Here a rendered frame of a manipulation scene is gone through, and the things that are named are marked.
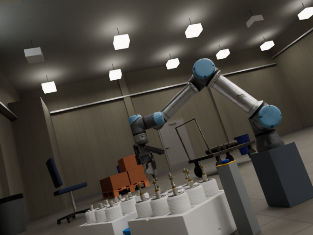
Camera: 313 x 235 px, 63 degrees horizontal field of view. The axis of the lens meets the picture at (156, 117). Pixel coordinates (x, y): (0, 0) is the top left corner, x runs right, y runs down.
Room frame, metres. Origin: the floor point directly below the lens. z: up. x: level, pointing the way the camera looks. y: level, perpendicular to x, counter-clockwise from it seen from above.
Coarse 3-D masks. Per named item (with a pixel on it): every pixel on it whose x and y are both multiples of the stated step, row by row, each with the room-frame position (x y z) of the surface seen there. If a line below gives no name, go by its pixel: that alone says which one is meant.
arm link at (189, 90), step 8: (192, 80) 1.47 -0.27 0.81; (184, 88) 1.49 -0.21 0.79; (192, 88) 1.48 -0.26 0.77; (200, 88) 1.49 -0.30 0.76; (176, 96) 1.50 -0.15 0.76; (184, 96) 1.48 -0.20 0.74; (192, 96) 1.52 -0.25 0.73; (168, 104) 1.50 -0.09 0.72; (176, 104) 1.49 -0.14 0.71; (168, 112) 1.50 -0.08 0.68; (160, 128) 1.56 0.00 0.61
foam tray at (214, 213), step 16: (224, 192) 1.30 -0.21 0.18; (192, 208) 1.14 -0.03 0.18; (208, 208) 1.19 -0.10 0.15; (224, 208) 1.27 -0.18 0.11; (128, 224) 1.34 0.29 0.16; (144, 224) 1.25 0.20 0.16; (160, 224) 1.17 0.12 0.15; (176, 224) 1.11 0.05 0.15; (192, 224) 1.10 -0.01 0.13; (208, 224) 1.17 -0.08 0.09; (224, 224) 1.24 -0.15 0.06
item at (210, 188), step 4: (212, 180) 1.31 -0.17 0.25; (200, 184) 1.32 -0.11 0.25; (204, 184) 1.31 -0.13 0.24; (208, 184) 1.30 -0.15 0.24; (212, 184) 1.31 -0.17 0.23; (216, 184) 1.33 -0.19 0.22; (204, 188) 1.31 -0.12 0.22; (208, 188) 1.30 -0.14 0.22; (212, 188) 1.30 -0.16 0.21; (216, 188) 1.32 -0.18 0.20; (204, 192) 1.31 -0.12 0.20; (208, 192) 1.30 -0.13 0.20; (212, 192) 1.30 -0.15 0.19; (216, 192) 1.31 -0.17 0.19; (208, 196) 1.31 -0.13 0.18
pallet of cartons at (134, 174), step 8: (120, 160) 6.57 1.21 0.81; (128, 160) 6.34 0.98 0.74; (120, 168) 6.79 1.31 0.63; (128, 168) 6.32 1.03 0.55; (136, 168) 6.39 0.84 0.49; (112, 176) 6.11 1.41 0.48; (120, 176) 6.19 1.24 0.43; (128, 176) 6.33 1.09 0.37; (136, 176) 6.37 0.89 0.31; (144, 176) 6.46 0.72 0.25; (104, 184) 6.85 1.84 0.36; (112, 184) 6.09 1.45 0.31; (120, 184) 6.17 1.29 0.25; (128, 184) 6.25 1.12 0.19; (136, 184) 6.31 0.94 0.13; (144, 184) 6.43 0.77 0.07; (104, 192) 6.95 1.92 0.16; (112, 192) 6.13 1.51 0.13; (120, 192) 7.15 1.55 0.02; (128, 192) 6.41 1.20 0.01
